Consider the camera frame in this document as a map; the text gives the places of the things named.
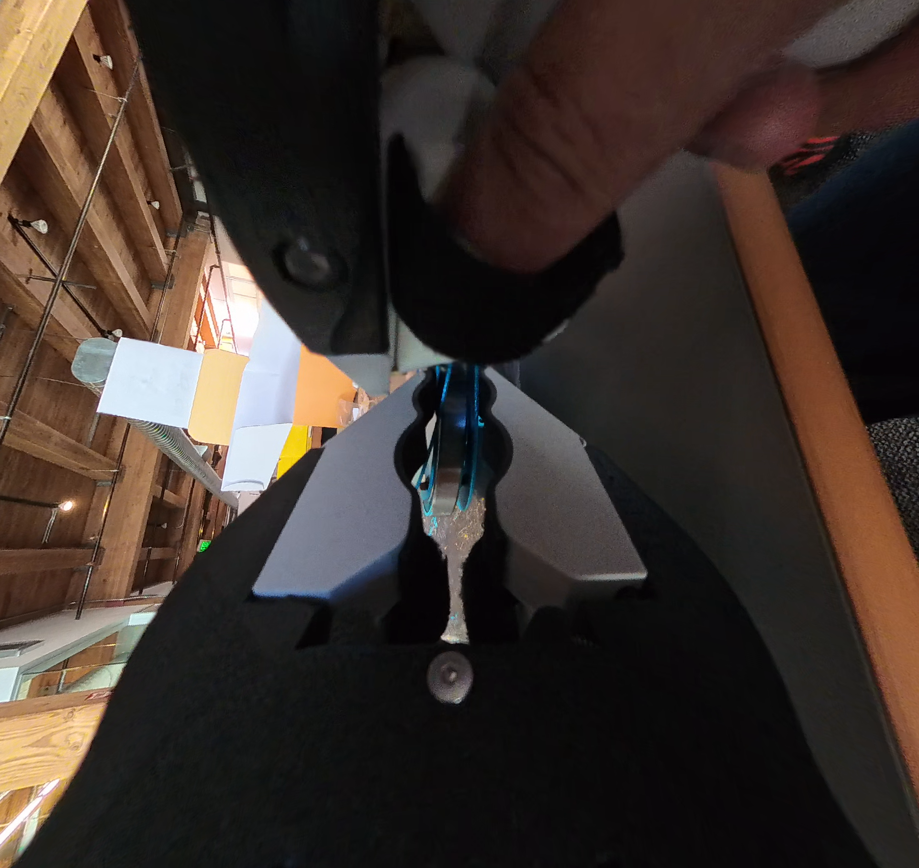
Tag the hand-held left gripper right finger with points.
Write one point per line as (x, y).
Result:
(560, 509)

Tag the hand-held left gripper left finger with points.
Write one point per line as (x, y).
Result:
(344, 516)

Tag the blue round metal turntable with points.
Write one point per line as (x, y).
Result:
(449, 466)

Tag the grey desk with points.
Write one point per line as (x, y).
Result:
(682, 452)

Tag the person's right hand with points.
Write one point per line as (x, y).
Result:
(610, 129)

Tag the yellow box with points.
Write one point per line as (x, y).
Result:
(294, 448)

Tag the white box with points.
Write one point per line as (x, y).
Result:
(255, 455)

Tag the clear plastic bag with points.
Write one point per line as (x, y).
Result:
(456, 581)

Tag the white and tan carton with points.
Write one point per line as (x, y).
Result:
(143, 380)

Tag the person's blue jeans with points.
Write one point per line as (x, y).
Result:
(861, 272)

